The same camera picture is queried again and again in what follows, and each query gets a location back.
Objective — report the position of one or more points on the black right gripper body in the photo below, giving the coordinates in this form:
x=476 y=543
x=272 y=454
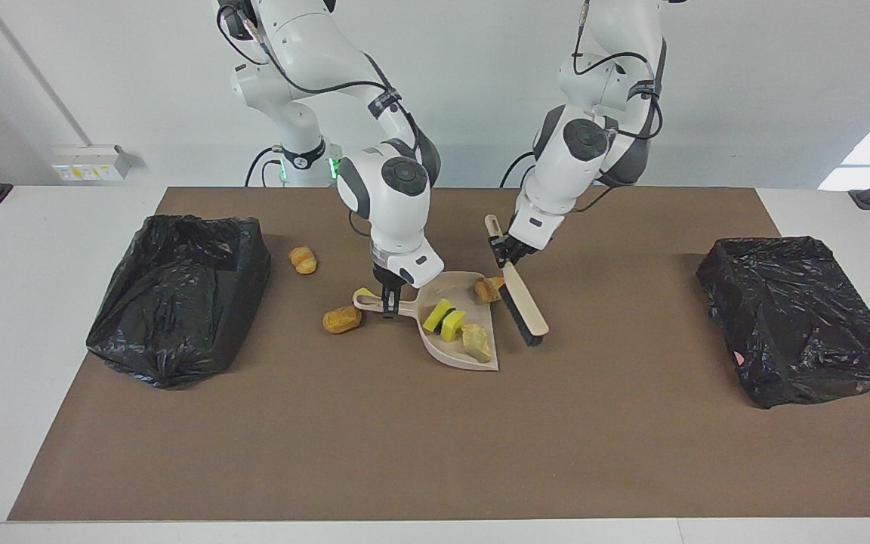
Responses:
x=393 y=289

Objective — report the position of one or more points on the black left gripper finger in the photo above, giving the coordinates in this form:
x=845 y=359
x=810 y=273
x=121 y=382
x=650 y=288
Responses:
x=521 y=260
x=499 y=251

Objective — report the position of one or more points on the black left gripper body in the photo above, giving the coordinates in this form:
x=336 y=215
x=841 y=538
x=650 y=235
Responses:
x=519 y=249

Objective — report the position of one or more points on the yellow sponge with green backing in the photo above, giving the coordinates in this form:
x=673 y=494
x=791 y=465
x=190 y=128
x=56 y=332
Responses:
x=436 y=316
x=363 y=292

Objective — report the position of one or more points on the orange striped bread chunk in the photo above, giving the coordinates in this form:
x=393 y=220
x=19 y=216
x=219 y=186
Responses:
x=488 y=291

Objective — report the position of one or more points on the beige brush with black bristles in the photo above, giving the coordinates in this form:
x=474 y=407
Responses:
x=526 y=306

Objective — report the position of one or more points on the brown bread roll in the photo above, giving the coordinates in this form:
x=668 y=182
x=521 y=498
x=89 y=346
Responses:
x=342 y=319

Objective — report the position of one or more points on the beige plastic dustpan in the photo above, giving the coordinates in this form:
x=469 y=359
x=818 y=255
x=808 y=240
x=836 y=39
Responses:
x=450 y=288

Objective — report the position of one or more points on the notched yellow sponge piece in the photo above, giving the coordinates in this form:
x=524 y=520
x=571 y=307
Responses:
x=454 y=326

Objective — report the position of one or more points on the pale ridged croissant piece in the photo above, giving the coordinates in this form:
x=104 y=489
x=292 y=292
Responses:
x=476 y=344

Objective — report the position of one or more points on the small orange striped croissant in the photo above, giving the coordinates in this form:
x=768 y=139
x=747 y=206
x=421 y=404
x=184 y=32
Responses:
x=303 y=260

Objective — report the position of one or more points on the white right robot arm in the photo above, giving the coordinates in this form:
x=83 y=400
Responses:
x=390 y=196

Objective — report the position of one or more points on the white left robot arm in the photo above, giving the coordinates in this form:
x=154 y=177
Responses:
x=567 y=174

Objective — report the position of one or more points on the black bag lined bin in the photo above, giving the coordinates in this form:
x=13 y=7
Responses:
x=178 y=302

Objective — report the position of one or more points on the black bag over pink bin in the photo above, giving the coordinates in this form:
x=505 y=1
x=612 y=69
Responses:
x=797 y=317

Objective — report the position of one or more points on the brown table mat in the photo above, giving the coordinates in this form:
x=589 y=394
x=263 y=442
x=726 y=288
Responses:
x=435 y=468

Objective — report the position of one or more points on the white wall socket box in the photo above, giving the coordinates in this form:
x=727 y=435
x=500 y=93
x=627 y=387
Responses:
x=80 y=170

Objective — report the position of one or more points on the white wall conduit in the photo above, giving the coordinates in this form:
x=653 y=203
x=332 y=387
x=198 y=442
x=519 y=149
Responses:
x=38 y=75

